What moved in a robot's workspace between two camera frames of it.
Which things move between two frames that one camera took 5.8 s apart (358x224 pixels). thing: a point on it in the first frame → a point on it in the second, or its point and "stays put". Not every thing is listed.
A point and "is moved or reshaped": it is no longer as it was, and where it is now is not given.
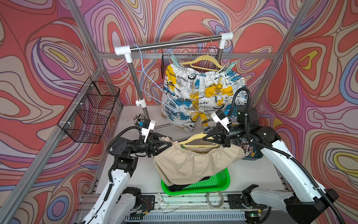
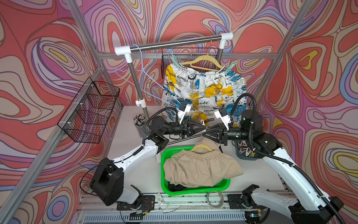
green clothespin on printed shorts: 230,67 stays put
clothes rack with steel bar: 127,50 stays put
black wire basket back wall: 204,59 stays put
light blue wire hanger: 145,93 is moved or reshaped
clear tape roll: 213,206 stays put
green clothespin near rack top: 174,59 stays put
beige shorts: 180,164 is moved or reshaped
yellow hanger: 197,137 is moved or reshaped
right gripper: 220,137 stays put
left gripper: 151,146 → 186,128
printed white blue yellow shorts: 192,94 stays put
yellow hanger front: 218,65 stays put
